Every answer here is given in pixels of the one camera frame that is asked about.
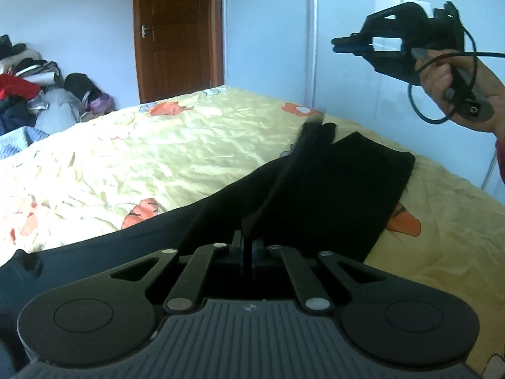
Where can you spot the red jacket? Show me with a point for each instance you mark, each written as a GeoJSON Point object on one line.
{"type": "Point", "coordinates": [15, 87]}

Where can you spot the blue quilted blanket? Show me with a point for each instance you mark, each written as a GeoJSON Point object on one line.
{"type": "Point", "coordinates": [17, 142]}

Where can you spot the yellow printed bedspread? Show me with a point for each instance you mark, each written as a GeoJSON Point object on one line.
{"type": "Point", "coordinates": [177, 154]}

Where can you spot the white glossy wardrobe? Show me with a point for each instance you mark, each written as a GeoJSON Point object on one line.
{"type": "Point", "coordinates": [276, 39]}

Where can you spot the person's red-sleeved right forearm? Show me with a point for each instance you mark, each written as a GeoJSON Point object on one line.
{"type": "Point", "coordinates": [502, 162]}

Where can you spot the person's right hand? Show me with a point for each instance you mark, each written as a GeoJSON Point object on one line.
{"type": "Point", "coordinates": [434, 81]}

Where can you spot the purple cloth item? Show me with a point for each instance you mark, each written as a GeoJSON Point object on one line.
{"type": "Point", "coordinates": [98, 103]}

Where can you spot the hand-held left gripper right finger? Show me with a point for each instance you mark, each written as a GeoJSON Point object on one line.
{"type": "Point", "coordinates": [258, 250]}

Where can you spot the grey translucent bag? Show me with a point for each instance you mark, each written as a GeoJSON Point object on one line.
{"type": "Point", "coordinates": [55, 114]}

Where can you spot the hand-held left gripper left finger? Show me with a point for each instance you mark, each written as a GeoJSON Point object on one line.
{"type": "Point", "coordinates": [236, 250]}

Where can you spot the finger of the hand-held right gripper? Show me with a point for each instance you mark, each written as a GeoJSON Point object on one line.
{"type": "Point", "coordinates": [394, 19]}
{"type": "Point", "coordinates": [390, 63]}

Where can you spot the black bag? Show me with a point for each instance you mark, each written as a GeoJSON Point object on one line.
{"type": "Point", "coordinates": [79, 85]}

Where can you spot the brown wooden door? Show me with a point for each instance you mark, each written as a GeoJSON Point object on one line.
{"type": "Point", "coordinates": [177, 27]}

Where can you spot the pile of mixed clothes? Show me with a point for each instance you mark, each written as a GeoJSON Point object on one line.
{"type": "Point", "coordinates": [23, 65]}

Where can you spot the navy jacket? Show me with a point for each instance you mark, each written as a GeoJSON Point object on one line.
{"type": "Point", "coordinates": [14, 116]}

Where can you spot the black pants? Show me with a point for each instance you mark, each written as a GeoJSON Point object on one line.
{"type": "Point", "coordinates": [335, 189]}

